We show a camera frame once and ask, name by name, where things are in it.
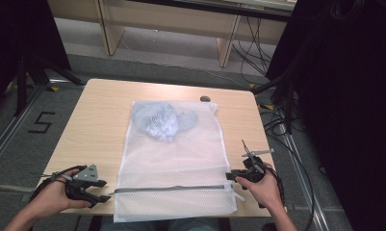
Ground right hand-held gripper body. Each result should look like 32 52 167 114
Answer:
241 139 275 185

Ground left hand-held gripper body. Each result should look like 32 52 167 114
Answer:
64 163 100 204

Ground white mesh laundry bag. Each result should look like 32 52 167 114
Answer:
109 100 246 223

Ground person's right hand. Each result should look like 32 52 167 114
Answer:
235 163 283 213

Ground person's left hand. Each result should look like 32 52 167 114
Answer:
36 169 92 221

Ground person's legs in jeans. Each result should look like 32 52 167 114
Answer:
98 217 221 231

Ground black metal stand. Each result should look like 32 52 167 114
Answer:
13 52 86 117
251 71 298 136

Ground light blue crumpled garment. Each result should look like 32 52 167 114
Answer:
131 102 198 143

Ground black curtain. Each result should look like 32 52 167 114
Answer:
0 0 72 112
265 0 386 231

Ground light wooden desk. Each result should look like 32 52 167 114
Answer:
47 0 298 69

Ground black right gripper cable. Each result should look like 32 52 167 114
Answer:
261 167 287 210

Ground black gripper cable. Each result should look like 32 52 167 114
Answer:
29 165 88 202
261 167 287 210

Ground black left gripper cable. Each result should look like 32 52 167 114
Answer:
29 165 88 202

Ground tangled black floor cables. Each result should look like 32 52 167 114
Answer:
258 101 316 231

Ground metal floor rail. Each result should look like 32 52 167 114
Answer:
276 121 330 231
0 84 49 176

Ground bundle of black hanging cables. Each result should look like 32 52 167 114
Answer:
231 15 275 85

